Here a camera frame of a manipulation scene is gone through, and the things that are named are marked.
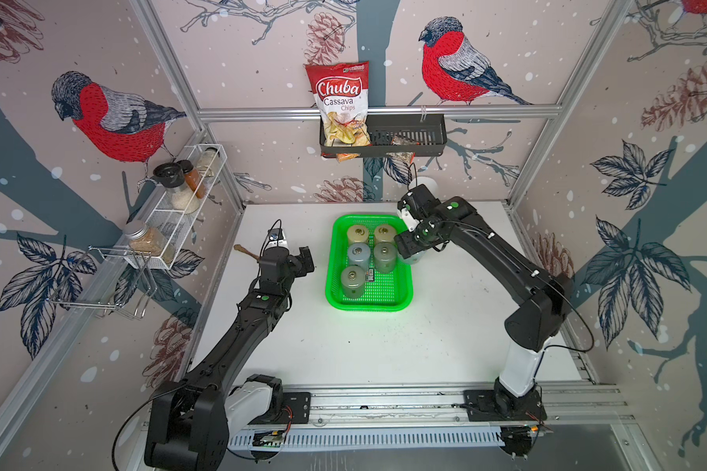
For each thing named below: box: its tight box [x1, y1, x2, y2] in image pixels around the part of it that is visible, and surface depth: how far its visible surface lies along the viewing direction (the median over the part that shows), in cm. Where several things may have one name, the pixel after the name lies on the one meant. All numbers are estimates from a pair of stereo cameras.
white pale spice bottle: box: [196, 147, 220, 178], surface depth 87 cm
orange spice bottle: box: [177, 158, 206, 200], surface depth 77 cm
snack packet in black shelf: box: [385, 133, 422, 164], surface depth 92 cm
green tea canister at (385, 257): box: [373, 241, 398, 274], surface depth 97 cm
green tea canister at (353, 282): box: [340, 264, 366, 300], surface depth 90 cm
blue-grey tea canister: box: [346, 242, 372, 270], surface depth 97 cm
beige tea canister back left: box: [346, 224, 370, 244], surface depth 102 cm
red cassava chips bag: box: [305, 60, 372, 162], surface depth 85 cm
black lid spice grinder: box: [153, 159, 200, 215], surface depth 73 cm
